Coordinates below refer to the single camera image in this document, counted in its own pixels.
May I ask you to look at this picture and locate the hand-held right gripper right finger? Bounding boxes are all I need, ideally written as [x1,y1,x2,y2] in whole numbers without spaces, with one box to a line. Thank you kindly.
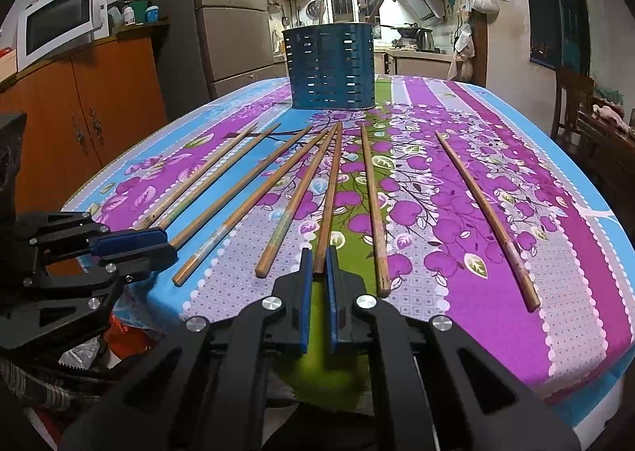
[325,247,581,451]

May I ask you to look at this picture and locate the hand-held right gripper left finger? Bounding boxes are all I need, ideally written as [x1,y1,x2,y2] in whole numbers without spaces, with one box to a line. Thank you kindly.
[60,247,314,451]

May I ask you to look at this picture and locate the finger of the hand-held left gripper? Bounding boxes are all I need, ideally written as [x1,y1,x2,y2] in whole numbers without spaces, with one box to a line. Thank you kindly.
[10,211,169,276]
[0,245,178,351]

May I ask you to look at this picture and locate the bunch of wooden chopsticks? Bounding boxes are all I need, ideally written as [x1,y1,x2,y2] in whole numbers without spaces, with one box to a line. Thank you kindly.
[135,121,543,313]

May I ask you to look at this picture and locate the blue perforated utensil holder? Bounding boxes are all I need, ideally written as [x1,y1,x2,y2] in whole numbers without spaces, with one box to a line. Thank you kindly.
[282,21,379,112]

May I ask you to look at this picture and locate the red plastic bag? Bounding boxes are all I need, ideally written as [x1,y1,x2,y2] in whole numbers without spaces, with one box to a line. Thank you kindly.
[106,314,160,358]

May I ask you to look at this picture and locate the orange wooden cabinet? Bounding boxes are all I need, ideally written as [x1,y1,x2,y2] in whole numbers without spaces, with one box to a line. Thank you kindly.
[0,24,172,233]

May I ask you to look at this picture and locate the purple floral tablecloth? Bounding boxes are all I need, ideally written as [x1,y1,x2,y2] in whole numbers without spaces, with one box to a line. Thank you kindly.
[60,74,635,419]

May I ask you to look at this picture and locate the white microwave oven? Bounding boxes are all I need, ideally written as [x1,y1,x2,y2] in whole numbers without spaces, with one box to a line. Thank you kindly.
[17,0,109,73]

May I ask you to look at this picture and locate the dark plaid cloth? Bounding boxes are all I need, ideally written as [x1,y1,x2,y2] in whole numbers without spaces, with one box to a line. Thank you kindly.
[0,357,100,413]

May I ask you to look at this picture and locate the hanging cloth bags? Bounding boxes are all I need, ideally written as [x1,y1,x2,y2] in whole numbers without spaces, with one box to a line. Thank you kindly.
[448,24,477,83]

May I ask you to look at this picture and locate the black wok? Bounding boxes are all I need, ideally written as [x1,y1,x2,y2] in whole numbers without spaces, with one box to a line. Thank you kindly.
[381,23,432,38]

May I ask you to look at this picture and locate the wooden dining table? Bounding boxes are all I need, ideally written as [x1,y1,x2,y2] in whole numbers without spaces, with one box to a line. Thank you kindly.
[575,106,635,214]

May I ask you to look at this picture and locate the wooden chair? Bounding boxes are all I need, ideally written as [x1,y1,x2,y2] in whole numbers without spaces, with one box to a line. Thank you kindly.
[552,66,596,146]

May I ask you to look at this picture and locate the pink cloth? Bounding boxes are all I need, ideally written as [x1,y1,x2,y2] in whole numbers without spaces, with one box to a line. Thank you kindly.
[592,104,630,127]

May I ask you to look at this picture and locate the dark barred window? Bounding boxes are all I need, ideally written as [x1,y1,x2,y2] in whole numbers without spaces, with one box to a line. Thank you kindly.
[520,0,592,69]

